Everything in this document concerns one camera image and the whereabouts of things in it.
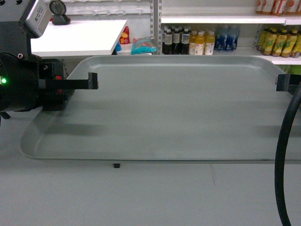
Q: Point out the teal snack bag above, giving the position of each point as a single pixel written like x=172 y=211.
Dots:
x=143 y=45

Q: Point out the dark tea bottle front left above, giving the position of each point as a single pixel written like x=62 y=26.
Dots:
x=167 y=42

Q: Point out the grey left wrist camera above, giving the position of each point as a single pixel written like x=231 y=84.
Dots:
x=35 y=17

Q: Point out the blue drink bottle right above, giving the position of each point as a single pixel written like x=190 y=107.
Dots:
x=232 y=38

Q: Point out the yellow drink bottle right shelf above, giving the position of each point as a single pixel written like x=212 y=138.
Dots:
x=269 y=42

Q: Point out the white middle shelf board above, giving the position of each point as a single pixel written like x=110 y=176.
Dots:
x=277 y=60

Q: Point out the white checkout counter top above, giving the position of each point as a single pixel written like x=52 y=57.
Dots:
x=79 y=38

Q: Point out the blue drink bottle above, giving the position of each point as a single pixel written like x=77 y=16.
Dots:
x=221 y=37
x=232 y=38

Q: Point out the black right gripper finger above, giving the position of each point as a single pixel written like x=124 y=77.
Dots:
x=287 y=82

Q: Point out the orange drink bottle top right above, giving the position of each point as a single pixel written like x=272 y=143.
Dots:
x=278 y=7

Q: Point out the dark tea bottle right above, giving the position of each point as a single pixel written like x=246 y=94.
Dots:
x=185 y=41

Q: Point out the blue drink bottle left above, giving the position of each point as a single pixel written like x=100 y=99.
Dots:
x=221 y=37

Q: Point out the orange juice bottle right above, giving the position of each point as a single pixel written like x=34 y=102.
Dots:
x=210 y=42

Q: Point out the dark tea bottle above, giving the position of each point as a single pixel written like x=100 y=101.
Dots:
x=185 y=41
x=167 y=42
x=176 y=42

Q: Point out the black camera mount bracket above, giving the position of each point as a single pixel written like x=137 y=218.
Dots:
x=14 y=34

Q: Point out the black barcode scanner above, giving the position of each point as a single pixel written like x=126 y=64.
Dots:
x=58 y=8

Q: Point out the grey silver serving tray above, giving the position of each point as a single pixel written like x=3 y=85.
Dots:
x=165 y=108

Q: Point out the dark tea bottle middle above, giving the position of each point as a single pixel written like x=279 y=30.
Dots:
x=176 y=42

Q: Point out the orange juice bottle front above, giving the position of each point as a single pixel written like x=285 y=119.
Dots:
x=200 y=43

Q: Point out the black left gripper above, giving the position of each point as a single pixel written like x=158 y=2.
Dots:
x=26 y=85

